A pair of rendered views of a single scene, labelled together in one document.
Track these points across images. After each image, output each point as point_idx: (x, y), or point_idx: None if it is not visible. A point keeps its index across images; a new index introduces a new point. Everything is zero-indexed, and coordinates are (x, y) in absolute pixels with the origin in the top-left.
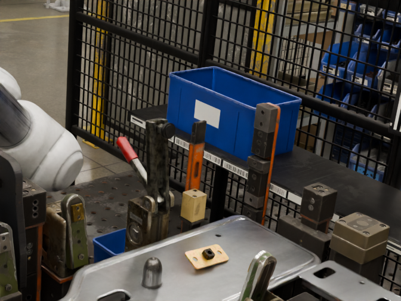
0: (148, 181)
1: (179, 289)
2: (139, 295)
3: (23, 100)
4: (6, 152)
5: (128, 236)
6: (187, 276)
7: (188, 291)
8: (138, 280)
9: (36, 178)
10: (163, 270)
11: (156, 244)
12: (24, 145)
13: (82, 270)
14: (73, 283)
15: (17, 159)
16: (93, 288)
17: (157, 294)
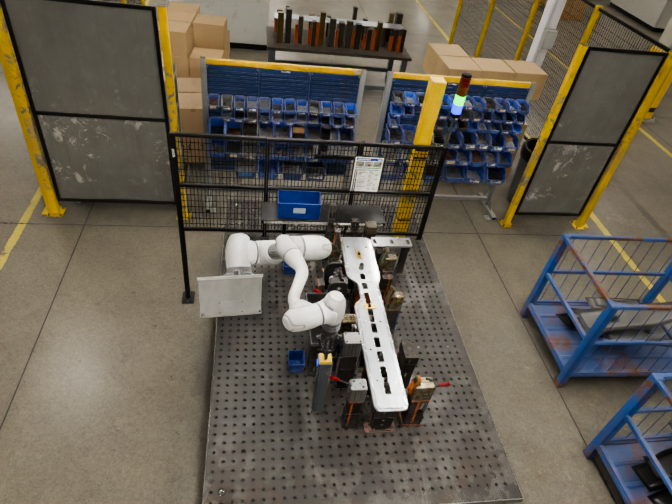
0: (338, 245)
1: (366, 265)
2: (364, 272)
3: (270, 241)
4: (279, 259)
5: (331, 260)
6: (361, 261)
7: (367, 264)
8: (358, 269)
9: (281, 260)
10: (356, 263)
11: (345, 258)
12: None
13: (348, 275)
14: (353, 279)
15: (281, 259)
16: (356, 277)
17: (365, 269)
